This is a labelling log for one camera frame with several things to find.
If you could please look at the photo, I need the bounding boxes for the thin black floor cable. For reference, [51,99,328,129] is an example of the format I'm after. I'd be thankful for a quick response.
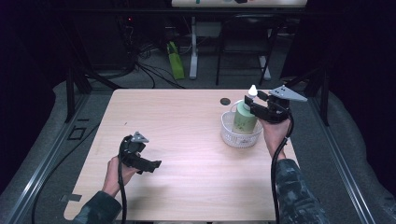
[30,122,101,224]

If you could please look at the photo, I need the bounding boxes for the black chair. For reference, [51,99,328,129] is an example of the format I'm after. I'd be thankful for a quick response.
[215,13,281,87]

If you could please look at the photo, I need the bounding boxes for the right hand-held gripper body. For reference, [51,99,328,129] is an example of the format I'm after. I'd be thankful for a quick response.
[253,84,309,125]

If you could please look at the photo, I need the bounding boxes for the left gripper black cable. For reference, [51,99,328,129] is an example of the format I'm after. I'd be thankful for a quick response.
[116,134,134,224]

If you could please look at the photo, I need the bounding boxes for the grey tape strip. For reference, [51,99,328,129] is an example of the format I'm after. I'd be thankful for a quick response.
[60,193,82,203]

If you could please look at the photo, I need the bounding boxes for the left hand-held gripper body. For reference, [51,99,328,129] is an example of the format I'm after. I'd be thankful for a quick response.
[120,131,150,171]

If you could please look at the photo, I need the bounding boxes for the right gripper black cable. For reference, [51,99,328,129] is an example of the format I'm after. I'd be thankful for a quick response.
[270,105,295,224]

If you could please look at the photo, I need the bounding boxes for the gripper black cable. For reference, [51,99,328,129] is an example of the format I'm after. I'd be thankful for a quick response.
[116,134,134,224]
[270,105,295,224]

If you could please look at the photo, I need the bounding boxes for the aluminium floor rail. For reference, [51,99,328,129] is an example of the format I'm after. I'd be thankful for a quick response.
[306,96,377,224]
[0,92,92,224]

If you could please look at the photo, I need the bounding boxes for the green lotion bottle white cap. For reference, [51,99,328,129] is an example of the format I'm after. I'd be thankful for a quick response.
[232,84,260,135]

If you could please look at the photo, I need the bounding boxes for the green bottle under table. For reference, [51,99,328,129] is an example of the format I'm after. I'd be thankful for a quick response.
[166,40,186,80]

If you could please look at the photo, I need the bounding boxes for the white plastic basket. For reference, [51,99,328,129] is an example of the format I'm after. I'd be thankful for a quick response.
[219,99,264,149]

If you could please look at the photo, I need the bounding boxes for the person's right hand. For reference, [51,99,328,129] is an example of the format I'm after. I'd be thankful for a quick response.
[260,119,292,160]

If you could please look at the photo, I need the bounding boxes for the black metal frame stand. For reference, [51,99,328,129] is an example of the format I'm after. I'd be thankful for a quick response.
[284,66,331,127]
[64,66,122,124]

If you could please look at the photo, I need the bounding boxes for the white desk leg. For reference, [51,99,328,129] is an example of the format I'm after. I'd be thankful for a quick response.
[189,16,199,80]

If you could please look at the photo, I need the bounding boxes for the bundle of black floor cables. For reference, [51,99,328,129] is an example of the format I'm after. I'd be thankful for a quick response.
[118,15,188,90]

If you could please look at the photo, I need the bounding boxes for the person's left hand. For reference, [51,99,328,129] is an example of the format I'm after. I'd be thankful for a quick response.
[102,155,140,199]

